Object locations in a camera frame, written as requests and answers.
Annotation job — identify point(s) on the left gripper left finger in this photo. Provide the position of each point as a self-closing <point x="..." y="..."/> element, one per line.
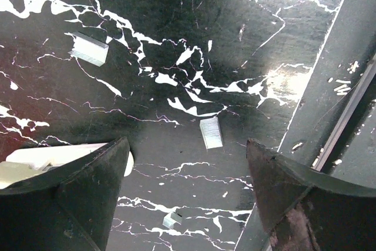
<point x="67" y="208"/>

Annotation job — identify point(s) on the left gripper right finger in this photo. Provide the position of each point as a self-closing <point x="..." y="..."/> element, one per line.
<point x="303" y="209"/>

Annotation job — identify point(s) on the beige stapler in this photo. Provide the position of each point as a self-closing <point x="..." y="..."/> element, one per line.
<point x="23" y="164"/>

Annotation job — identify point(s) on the small silver staple strip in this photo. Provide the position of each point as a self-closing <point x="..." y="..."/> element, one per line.
<point x="171" y="219"/>

